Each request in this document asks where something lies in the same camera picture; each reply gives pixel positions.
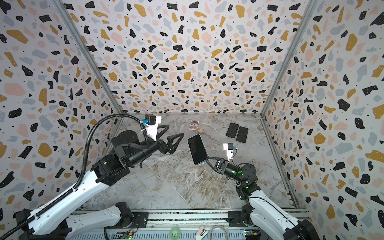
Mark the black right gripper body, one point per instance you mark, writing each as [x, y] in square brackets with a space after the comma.
[219, 164]

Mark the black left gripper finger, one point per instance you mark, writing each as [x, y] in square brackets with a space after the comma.
[174, 141]
[162, 129]

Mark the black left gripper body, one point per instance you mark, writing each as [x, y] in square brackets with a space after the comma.
[162, 146]

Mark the phone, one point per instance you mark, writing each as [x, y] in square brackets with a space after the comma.
[242, 135]
[232, 130]
[197, 150]

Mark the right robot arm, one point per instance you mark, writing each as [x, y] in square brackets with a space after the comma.
[260, 210]

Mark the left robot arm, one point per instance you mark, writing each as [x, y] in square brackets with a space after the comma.
[55, 220]

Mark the playing card box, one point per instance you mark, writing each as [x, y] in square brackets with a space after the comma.
[194, 126]

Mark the white small device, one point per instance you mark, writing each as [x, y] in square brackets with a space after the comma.
[201, 233]

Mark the green tape roll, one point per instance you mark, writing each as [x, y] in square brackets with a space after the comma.
[175, 233]

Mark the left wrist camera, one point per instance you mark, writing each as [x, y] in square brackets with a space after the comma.
[151, 123]

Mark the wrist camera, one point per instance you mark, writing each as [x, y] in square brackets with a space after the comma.
[151, 123]
[230, 150]

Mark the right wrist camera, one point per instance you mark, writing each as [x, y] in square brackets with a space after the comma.
[230, 150]

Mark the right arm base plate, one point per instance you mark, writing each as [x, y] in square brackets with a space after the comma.
[237, 219]

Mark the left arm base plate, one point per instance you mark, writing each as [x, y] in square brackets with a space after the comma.
[139, 220]

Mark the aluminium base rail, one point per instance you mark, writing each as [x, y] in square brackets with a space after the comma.
[189, 221]

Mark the left corner aluminium post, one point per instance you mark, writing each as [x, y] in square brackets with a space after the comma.
[65, 16]

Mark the corner aluminium post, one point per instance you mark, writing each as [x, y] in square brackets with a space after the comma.
[65, 16]
[290, 54]

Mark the right corner aluminium post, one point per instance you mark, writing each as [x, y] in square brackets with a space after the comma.
[290, 54]

